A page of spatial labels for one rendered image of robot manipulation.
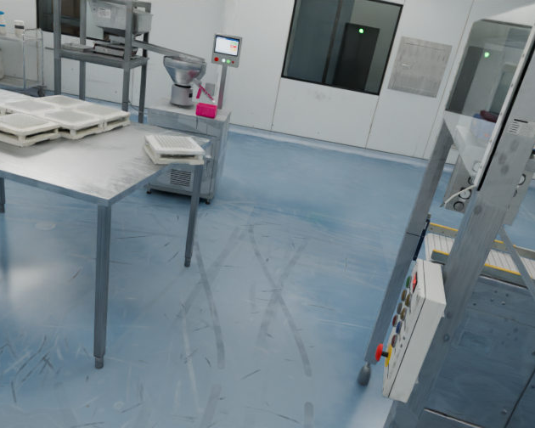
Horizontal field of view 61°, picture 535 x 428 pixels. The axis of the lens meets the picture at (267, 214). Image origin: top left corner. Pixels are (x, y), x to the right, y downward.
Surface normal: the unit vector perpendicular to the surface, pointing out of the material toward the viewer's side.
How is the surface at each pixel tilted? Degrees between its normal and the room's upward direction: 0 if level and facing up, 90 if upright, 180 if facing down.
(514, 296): 90
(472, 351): 90
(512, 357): 90
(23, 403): 0
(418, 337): 90
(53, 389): 0
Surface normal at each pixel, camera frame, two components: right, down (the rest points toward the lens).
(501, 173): -0.28, 0.34
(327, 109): -0.04, 0.39
